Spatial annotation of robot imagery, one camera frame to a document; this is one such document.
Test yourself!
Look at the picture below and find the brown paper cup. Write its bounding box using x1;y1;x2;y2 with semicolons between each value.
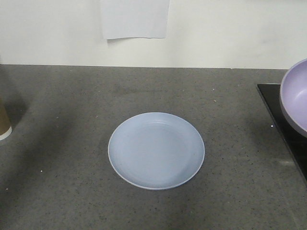
0;100;12;140

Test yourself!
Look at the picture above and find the black induction cooktop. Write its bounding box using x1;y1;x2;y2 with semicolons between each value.
257;84;307;180

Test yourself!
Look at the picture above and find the light blue plate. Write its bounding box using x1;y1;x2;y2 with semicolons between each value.
108;112;205;190

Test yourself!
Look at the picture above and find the purple plastic bowl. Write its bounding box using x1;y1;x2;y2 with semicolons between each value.
279;59;307;137

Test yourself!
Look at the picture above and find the white paper sheet on wall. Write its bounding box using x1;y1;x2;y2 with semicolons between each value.
101;0;169;40

